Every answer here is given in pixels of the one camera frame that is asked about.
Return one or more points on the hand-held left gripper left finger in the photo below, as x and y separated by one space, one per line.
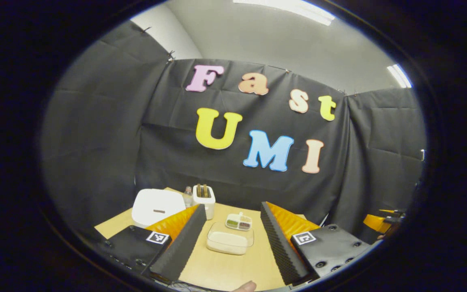
181 247

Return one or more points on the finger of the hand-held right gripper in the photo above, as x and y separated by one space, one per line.
391 211
375 222

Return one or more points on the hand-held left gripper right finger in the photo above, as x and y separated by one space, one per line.
282 247

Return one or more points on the white rice cooker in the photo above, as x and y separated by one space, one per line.
156 205

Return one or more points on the clear rice container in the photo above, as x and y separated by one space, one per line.
229 241

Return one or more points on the white divided bean dish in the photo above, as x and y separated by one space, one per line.
239 222

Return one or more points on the white toaster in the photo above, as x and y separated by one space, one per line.
206 205

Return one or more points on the small red label bottle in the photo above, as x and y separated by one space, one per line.
187 197

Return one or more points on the brown bread slice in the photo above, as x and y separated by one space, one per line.
199 190
205 190

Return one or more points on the black backdrop cloth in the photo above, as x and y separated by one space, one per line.
95 142

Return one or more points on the ceiling light panel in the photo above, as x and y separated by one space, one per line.
399 76

